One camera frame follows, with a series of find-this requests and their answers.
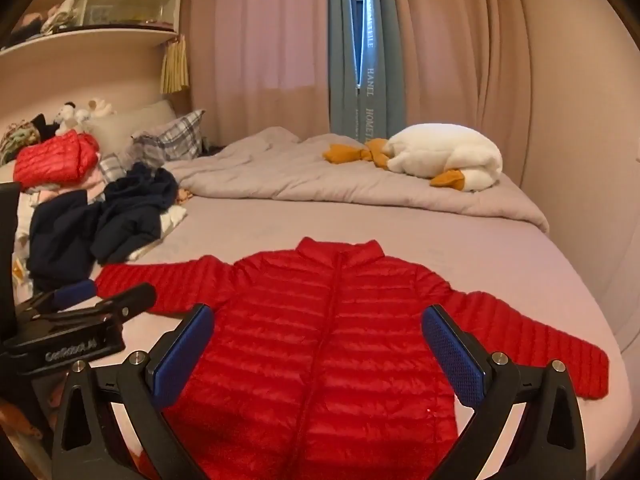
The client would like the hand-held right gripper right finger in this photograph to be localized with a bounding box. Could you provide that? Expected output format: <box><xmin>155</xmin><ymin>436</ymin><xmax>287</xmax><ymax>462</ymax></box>
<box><xmin>421</xmin><ymin>304</ymin><xmax>587</xmax><ymax>480</ymax></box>

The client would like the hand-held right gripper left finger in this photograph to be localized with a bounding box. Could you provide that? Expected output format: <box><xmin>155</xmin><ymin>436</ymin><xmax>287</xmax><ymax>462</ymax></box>
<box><xmin>51</xmin><ymin>303</ymin><xmax>216</xmax><ymax>480</ymax></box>

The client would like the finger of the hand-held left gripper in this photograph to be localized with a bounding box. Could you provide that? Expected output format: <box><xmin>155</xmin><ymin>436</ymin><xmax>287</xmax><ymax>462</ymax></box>
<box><xmin>16</xmin><ymin>280</ymin><xmax>97</xmax><ymax>317</ymax></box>
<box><xmin>75</xmin><ymin>282</ymin><xmax>158</xmax><ymax>325</ymax></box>

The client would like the red down jacket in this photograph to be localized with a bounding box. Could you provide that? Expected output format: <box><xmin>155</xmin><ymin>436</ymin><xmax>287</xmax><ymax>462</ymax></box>
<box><xmin>13</xmin><ymin>130</ymin><xmax>101</xmax><ymax>192</ymax></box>
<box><xmin>95</xmin><ymin>237</ymin><xmax>610</xmax><ymax>480</ymax></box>

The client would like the pile of clothes on shelf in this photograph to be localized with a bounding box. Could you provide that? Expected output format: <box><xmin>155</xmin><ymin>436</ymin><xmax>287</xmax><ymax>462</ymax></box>
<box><xmin>9</xmin><ymin>0</ymin><xmax>77</xmax><ymax>37</ymax></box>

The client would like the dark navy garment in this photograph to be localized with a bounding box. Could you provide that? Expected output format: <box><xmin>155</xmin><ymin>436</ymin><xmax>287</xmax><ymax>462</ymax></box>
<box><xmin>26</xmin><ymin>191</ymin><xmax>108</xmax><ymax>294</ymax></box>

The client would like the white cloth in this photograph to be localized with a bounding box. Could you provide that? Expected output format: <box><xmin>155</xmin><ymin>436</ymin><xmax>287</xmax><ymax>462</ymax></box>
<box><xmin>125</xmin><ymin>206</ymin><xmax>189</xmax><ymax>262</ymax></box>

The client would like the navy blue jacket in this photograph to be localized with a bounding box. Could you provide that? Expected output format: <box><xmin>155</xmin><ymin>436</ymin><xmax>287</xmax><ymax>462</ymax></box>
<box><xmin>94</xmin><ymin>166</ymin><xmax>179</xmax><ymax>267</ymax></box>

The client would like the bed with pink sheet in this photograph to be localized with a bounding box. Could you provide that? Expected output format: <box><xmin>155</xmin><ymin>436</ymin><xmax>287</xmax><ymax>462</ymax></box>
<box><xmin>14</xmin><ymin>165</ymin><xmax>632</xmax><ymax>480</ymax></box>

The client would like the pale pink cloth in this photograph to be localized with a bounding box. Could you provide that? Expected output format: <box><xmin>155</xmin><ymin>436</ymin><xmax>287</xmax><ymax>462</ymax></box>
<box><xmin>25</xmin><ymin>169</ymin><xmax>108</xmax><ymax>197</ymax></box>

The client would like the folded red down jacket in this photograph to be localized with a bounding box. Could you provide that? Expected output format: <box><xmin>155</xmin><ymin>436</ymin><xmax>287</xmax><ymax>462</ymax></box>
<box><xmin>13</xmin><ymin>130</ymin><xmax>101</xmax><ymax>192</ymax></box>

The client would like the plaid cloth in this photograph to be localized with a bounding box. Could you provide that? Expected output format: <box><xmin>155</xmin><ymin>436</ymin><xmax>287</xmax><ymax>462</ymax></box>
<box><xmin>98</xmin><ymin>135</ymin><xmax>167</xmax><ymax>187</ymax></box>

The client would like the floral cloth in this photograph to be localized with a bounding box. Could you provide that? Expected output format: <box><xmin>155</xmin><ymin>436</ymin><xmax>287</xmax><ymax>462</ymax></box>
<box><xmin>0</xmin><ymin>120</ymin><xmax>40</xmax><ymax>166</ymax></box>

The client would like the plaid grey shirt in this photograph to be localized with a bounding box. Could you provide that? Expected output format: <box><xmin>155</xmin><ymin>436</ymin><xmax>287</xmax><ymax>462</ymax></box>
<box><xmin>131</xmin><ymin>109</ymin><xmax>207</xmax><ymax>163</ymax></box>

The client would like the white and black plush toy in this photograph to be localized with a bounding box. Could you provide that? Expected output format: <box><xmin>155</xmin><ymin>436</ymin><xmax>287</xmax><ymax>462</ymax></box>
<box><xmin>53</xmin><ymin>101</ymin><xmax>92</xmax><ymax>136</ymax></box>

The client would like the beige pillow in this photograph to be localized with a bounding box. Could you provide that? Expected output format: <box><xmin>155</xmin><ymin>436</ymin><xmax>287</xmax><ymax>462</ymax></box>
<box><xmin>86</xmin><ymin>100</ymin><xmax>177</xmax><ymax>157</ymax></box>

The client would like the small white plush toy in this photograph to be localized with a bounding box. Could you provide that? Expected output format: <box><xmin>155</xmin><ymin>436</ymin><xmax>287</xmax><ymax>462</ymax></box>
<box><xmin>87</xmin><ymin>97</ymin><xmax>117</xmax><ymax>120</ymax></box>

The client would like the white goose plush toy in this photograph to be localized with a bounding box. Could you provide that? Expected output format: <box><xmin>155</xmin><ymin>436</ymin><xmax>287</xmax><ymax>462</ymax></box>
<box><xmin>322</xmin><ymin>122</ymin><xmax>504</xmax><ymax>194</ymax></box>

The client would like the grey duvet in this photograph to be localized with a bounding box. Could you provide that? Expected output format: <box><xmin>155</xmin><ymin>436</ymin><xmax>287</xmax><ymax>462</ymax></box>
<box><xmin>161</xmin><ymin>126</ymin><xmax>550</xmax><ymax>234</ymax></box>

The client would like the yellow tassel hanging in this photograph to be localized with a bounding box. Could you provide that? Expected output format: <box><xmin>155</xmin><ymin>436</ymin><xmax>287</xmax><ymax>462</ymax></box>
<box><xmin>160</xmin><ymin>35</ymin><xmax>190</xmax><ymax>95</ymax></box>

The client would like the pink curtain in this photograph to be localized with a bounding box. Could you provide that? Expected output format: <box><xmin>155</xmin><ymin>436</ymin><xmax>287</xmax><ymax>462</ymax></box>
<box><xmin>184</xmin><ymin>0</ymin><xmax>334</xmax><ymax>150</ymax></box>
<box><xmin>389</xmin><ymin>0</ymin><xmax>556</xmax><ymax>171</ymax></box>

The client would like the blue curtain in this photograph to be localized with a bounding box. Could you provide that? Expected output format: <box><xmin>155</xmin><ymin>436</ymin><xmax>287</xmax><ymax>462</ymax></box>
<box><xmin>327</xmin><ymin>0</ymin><xmax>407</xmax><ymax>145</ymax></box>

